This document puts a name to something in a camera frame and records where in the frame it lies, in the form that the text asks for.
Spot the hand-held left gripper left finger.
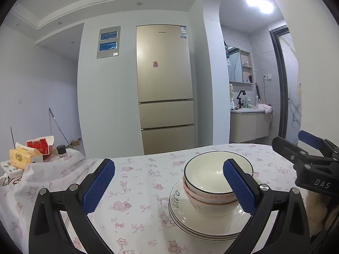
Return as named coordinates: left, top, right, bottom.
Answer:
left=29, top=158, right=115, bottom=254

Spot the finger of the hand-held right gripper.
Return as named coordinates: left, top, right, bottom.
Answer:
left=298, top=130, right=339, bottom=162
left=271, top=136, right=337, bottom=170

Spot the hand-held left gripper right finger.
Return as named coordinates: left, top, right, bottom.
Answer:
left=222, top=159, right=310, bottom=254

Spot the plain white bowl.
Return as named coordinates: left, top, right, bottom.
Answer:
left=189, top=198, right=247, bottom=217

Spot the white bowl black rim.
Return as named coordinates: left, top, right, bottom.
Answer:
left=183, top=151, right=254, bottom=195

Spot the white cartoon print plate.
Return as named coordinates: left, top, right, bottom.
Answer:
left=169, top=206, right=248, bottom=240

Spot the white plate black rim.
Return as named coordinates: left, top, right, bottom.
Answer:
left=172, top=213, right=243, bottom=242

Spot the white lettered plate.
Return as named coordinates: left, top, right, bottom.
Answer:
left=168, top=177, right=263, bottom=236

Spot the pink floral printed tablecloth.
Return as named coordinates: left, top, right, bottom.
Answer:
left=0, top=143, right=318, bottom=254

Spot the pink cloth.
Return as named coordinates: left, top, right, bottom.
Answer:
left=256, top=103, right=273, bottom=114

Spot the beige vanity cabinet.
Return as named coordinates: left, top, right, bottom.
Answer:
left=229, top=110, right=271, bottom=143

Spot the black framed glass door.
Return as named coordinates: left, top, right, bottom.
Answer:
left=270, top=25, right=302, bottom=146

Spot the group of toiletry bottles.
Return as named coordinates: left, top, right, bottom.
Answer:
left=244, top=95, right=261, bottom=109

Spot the black faucet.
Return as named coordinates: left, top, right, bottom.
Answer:
left=236, top=90, right=246, bottom=109

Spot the red cardboard box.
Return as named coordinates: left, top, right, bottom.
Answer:
left=26, top=135, right=55, bottom=156

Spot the metal pole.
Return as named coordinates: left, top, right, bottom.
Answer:
left=48, top=108, right=71, bottom=145

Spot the yellow tissue pack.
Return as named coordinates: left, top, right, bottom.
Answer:
left=9, top=148, right=35, bottom=169

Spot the white patterned box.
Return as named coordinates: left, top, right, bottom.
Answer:
left=0, top=160, right=25, bottom=180

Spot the mirror cabinet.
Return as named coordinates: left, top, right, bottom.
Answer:
left=226, top=46, right=255, bottom=84

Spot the beige three-door fridge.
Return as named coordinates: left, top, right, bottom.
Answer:
left=136, top=24, right=196, bottom=155

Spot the ceiling light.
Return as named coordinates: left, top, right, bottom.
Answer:
left=245, top=0, right=274, bottom=15

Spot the grey electrical wall panel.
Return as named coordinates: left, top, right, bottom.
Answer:
left=96, top=26, right=121, bottom=59

